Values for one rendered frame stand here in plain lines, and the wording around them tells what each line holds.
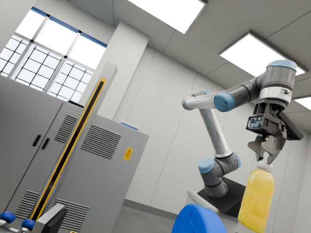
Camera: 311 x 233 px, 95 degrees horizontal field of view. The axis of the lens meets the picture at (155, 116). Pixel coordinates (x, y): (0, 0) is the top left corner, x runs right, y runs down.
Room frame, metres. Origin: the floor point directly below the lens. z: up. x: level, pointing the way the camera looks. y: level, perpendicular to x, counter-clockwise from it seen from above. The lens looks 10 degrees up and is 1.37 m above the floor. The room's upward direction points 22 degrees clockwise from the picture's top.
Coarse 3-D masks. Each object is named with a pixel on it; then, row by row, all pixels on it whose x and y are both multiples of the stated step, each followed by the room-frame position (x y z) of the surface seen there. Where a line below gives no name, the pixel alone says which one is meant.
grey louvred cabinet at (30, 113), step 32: (0, 96) 1.51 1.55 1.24; (32, 96) 1.56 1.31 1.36; (0, 128) 1.54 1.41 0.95; (32, 128) 1.60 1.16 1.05; (64, 128) 1.65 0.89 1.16; (96, 128) 1.71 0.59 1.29; (128, 128) 1.80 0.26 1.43; (0, 160) 1.57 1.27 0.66; (32, 160) 1.64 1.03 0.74; (96, 160) 1.75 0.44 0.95; (128, 160) 1.81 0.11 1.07; (0, 192) 1.60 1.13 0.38; (32, 192) 1.65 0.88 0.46; (64, 192) 1.71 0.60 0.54; (96, 192) 1.77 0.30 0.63; (64, 224) 1.74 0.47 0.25; (96, 224) 1.80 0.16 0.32
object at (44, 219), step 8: (56, 208) 0.49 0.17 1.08; (48, 216) 0.45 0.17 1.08; (56, 216) 0.47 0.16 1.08; (64, 216) 0.51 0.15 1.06; (40, 224) 0.42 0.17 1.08; (48, 224) 0.43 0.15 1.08; (56, 224) 0.46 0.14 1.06; (32, 232) 0.42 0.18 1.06; (40, 232) 0.42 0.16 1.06; (48, 232) 0.43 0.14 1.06; (56, 232) 0.50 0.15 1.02
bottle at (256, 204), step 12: (264, 168) 0.46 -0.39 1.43; (252, 180) 0.47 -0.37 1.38; (264, 180) 0.44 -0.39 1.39; (252, 192) 0.46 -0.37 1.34; (264, 192) 0.44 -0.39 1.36; (252, 204) 0.45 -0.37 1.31; (264, 204) 0.44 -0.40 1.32; (240, 216) 0.47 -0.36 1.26; (252, 216) 0.44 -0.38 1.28; (264, 216) 0.44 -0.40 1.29; (252, 228) 0.44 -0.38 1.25; (264, 228) 0.44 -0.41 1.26
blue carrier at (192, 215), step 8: (184, 208) 0.58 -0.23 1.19; (192, 208) 0.52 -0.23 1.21; (200, 208) 0.49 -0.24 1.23; (184, 216) 0.56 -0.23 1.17; (192, 216) 0.52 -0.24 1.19; (200, 216) 0.46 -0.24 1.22; (208, 216) 0.46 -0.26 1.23; (216, 216) 0.48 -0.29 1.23; (176, 224) 0.60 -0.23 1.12; (184, 224) 0.54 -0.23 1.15; (192, 224) 0.50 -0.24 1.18; (200, 224) 0.45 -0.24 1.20; (208, 224) 0.43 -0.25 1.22; (216, 224) 0.44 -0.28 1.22; (176, 232) 0.58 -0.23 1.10; (184, 232) 0.53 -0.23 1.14; (192, 232) 0.48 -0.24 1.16; (200, 232) 0.44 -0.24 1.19; (208, 232) 0.41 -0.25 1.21; (216, 232) 0.42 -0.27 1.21; (224, 232) 0.43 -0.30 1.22
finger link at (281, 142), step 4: (280, 132) 0.43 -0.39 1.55; (284, 132) 0.43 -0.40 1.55; (276, 136) 0.44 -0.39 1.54; (280, 136) 0.43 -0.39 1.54; (284, 136) 0.42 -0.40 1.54; (280, 140) 0.43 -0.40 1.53; (284, 140) 0.43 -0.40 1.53; (280, 144) 0.43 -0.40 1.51; (284, 144) 0.43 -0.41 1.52; (276, 148) 0.43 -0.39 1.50; (280, 148) 0.43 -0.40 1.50
